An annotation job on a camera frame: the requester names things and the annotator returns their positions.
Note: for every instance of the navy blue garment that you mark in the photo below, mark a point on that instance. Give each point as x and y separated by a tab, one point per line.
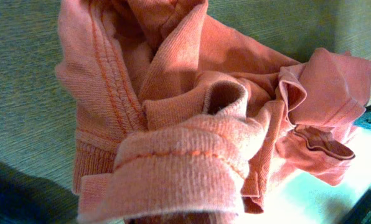
34	200

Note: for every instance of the red printed t-shirt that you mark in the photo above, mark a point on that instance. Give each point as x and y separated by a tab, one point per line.
182	119

